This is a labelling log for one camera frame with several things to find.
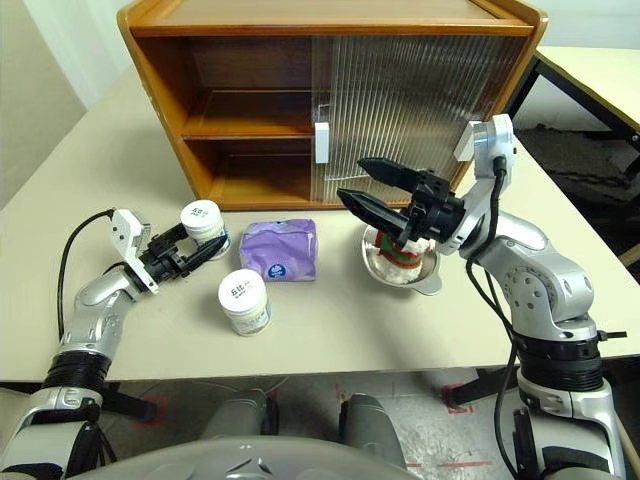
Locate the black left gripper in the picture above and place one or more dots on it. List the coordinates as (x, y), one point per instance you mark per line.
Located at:
(167, 255)

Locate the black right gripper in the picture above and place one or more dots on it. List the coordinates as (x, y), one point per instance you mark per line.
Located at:
(437, 212)

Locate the white bottle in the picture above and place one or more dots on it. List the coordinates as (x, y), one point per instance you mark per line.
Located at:
(200, 220)
(242, 300)

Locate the ribbed glass sliding door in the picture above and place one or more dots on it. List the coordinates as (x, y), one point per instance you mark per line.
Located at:
(500, 75)
(350, 100)

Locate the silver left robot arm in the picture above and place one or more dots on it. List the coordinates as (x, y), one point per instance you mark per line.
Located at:
(95, 300)

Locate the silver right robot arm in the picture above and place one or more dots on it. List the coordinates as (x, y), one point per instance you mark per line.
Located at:
(530, 280)

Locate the wooden cabinet shelf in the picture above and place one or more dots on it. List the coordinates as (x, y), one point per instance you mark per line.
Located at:
(240, 131)

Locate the brown wooden cabinet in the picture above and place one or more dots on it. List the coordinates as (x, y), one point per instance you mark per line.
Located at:
(160, 100)

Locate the black table foot bar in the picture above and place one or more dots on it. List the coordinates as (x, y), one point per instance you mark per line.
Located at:
(485, 387)
(130, 402)

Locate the dark grey rounded block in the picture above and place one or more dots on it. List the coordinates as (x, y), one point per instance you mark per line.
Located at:
(240, 415)
(370, 425)

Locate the silver robot torso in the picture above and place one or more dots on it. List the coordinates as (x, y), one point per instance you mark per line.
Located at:
(240, 460)

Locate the tan wooden plank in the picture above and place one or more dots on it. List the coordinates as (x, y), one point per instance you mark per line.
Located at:
(631, 254)

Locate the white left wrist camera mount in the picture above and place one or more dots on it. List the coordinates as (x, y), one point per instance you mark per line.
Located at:
(127, 235)

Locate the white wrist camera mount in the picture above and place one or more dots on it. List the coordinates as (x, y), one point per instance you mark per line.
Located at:
(127, 235)
(477, 195)

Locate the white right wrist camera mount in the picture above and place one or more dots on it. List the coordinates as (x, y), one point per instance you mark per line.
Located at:
(477, 195)

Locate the beige table with black frame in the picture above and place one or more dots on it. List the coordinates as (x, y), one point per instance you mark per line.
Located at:
(590, 70)

